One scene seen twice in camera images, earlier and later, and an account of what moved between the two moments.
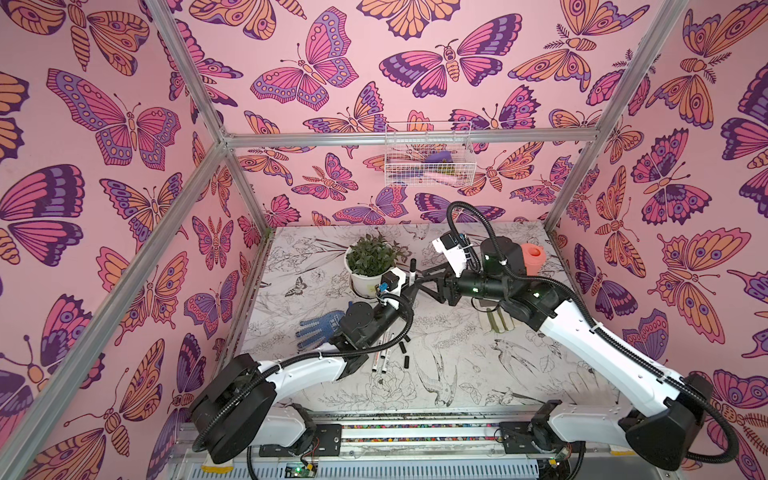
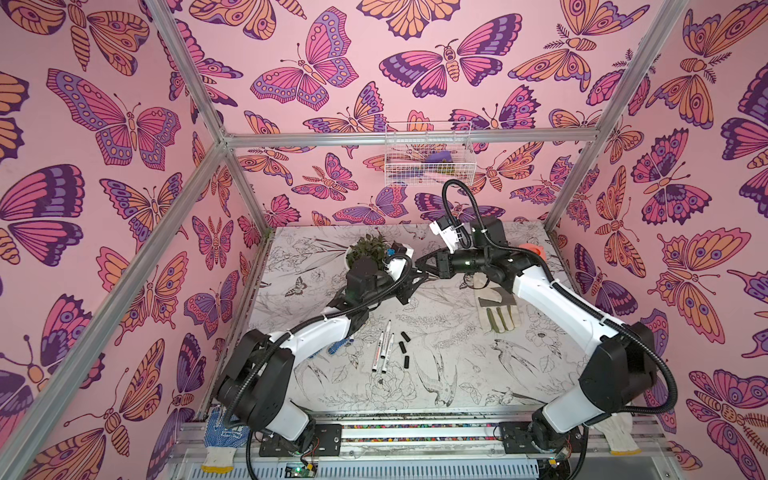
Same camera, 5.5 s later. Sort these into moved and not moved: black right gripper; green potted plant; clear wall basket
Moved: black right gripper
Not moved: green potted plant; clear wall basket
